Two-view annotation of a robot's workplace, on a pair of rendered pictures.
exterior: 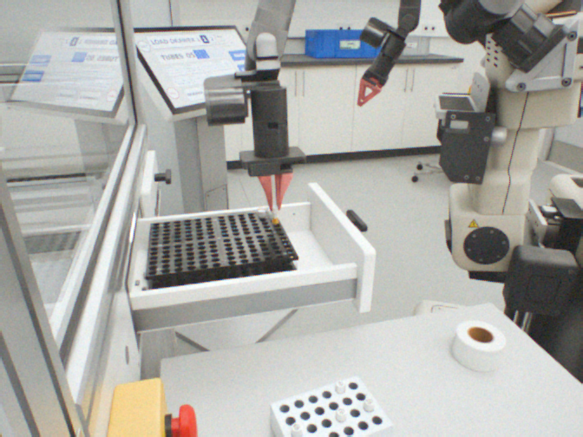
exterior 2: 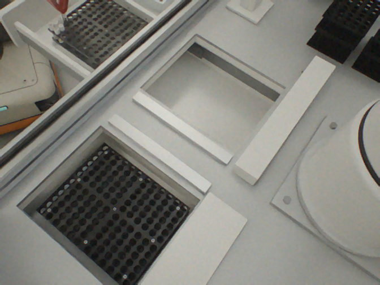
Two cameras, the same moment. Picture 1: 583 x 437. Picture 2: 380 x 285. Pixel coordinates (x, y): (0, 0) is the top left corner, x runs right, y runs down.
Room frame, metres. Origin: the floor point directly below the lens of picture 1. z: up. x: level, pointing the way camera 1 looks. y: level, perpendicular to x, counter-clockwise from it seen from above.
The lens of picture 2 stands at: (0.85, 0.68, 1.48)
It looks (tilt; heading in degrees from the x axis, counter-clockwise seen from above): 64 degrees down; 224
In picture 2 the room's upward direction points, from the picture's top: 8 degrees clockwise
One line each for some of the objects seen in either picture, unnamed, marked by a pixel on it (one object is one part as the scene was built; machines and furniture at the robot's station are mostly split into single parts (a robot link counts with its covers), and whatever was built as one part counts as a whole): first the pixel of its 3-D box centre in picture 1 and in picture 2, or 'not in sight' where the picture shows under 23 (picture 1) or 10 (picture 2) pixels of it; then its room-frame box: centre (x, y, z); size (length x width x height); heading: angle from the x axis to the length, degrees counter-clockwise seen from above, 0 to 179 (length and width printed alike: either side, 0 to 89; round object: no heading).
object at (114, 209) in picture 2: not in sight; (117, 212); (0.84, 0.50, 0.87); 0.22 x 0.18 x 0.06; 104
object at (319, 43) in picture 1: (342, 43); not in sight; (4.14, -0.46, 1.01); 0.61 x 0.41 x 0.22; 104
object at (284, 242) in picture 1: (279, 233); not in sight; (0.64, 0.02, 0.90); 0.18 x 0.02 x 0.01; 14
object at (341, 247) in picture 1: (334, 238); not in sight; (0.67, -0.08, 0.87); 0.29 x 0.02 x 0.11; 14
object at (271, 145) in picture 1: (271, 142); not in sight; (0.68, 0.03, 1.04); 0.10 x 0.07 x 0.07; 103
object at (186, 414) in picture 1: (180, 427); not in sight; (0.28, 0.10, 0.88); 0.04 x 0.03 x 0.04; 14
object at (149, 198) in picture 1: (152, 191); not in sight; (0.89, 0.31, 0.87); 0.29 x 0.02 x 0.11; 14
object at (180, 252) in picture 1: (220, 255); not in sight; (0.62, 0.12, 0.87); 0.22 x 0.18 x 0.06; 104
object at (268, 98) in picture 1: (265, 104); not in sight; (0.68, 0.04, 1.10); 0.07 x 0.06 x 0.07; 101
